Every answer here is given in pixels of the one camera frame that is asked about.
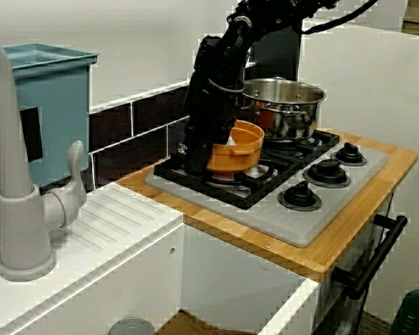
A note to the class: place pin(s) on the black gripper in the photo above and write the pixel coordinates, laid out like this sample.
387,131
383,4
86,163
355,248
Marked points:
213,108

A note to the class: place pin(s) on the orange plastic toy pot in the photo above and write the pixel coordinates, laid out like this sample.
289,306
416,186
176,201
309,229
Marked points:
237,157

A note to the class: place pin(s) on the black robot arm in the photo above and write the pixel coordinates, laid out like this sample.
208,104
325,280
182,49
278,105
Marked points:
230,49

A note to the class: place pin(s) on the stainless steel pot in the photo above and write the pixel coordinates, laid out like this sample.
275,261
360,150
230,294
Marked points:
290,122

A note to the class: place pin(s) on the grey stove top panel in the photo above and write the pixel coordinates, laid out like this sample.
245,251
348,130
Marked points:
265,216

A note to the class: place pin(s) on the black stove knob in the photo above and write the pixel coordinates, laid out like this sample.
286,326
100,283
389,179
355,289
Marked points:
326,172
349,155
300,197

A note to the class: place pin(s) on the black burner grate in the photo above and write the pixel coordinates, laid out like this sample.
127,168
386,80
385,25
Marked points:
251,199
326,139

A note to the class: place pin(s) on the dark tiled backsplash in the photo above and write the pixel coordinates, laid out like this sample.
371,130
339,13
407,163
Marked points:
143,118

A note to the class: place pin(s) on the black side panel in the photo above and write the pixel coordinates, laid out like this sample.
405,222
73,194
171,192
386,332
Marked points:
286,56

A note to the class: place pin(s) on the white toy sink unit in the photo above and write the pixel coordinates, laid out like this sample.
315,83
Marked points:
230,279

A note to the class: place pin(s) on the teal plastic bin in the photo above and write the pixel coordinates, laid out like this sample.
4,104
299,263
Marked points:
63,122

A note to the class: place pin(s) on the wooden kitchen counter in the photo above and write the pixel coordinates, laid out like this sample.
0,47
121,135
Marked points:
352,237

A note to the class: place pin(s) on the brown sink bottom board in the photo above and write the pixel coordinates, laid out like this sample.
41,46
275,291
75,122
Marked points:
188,324

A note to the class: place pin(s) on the grey toy faucet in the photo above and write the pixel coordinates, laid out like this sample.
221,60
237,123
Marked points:
21,209

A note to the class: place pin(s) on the silver sink drain disc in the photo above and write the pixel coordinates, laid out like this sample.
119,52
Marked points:
131,328

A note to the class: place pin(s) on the green clamp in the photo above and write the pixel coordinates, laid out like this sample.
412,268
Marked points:
417,314

